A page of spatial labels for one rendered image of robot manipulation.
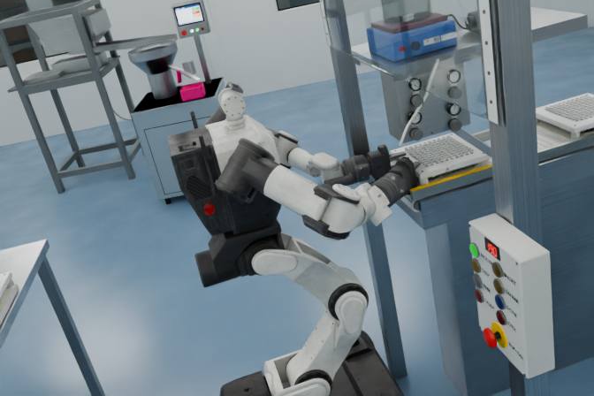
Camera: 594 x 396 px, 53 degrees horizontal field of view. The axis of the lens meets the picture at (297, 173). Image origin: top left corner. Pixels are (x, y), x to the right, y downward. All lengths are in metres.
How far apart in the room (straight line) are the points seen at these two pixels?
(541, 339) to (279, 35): 6.02
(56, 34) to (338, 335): 3.87
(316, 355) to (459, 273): 0.57
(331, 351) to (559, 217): 0.92
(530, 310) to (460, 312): 1.10
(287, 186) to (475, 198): 0.71
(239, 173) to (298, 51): 5.47
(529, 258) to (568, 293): 1.37
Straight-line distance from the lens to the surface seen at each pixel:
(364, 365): 2.43
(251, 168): 1.56
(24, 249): 2.50
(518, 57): 1.09
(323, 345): 2.17
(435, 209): 1.94
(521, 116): 1.12
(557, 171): 2.14
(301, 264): 1.94
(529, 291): 1.13
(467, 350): 2.36
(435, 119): 1.80
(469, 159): 1.96
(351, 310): 2.07
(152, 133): 4.47
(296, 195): 1.51
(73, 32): 5.29
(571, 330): 2.58
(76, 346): 2.68
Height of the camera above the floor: 1.79
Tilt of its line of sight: 23 degrees down
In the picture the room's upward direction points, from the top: 13 degrees counter-clockwise
